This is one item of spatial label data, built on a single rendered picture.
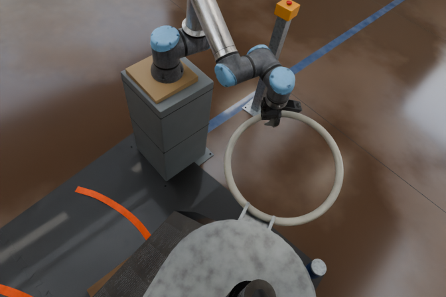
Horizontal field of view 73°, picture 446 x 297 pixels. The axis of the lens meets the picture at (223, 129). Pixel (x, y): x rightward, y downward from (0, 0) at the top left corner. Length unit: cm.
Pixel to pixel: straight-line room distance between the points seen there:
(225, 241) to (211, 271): 4
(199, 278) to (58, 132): 246
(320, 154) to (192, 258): 239
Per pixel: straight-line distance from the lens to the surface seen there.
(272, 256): 47
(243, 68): 109
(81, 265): 226
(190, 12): 157
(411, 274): 269
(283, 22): 223
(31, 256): 238
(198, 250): 45
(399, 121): 345
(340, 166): 132
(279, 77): 109
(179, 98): 173
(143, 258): 151
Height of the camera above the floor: 214
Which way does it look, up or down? 53 degrees down
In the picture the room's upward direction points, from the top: 11 degrees clockwise
